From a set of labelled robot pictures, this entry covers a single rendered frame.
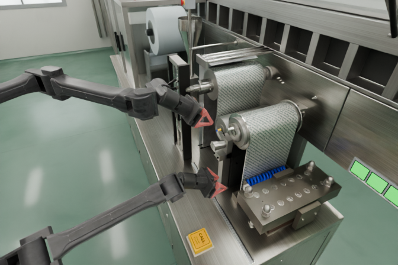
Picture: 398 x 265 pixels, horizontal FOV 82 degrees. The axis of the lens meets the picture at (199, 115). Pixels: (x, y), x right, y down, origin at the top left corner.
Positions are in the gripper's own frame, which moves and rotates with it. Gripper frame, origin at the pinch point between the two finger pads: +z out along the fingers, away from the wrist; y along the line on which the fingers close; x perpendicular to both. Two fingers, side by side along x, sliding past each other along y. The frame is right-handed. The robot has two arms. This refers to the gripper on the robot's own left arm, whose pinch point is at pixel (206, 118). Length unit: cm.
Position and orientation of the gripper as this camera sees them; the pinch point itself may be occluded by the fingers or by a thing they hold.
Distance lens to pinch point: 78.4
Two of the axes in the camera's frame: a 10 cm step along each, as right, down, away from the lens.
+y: 4.2, 4.9, -7.6
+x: 5.7, -8.0, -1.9
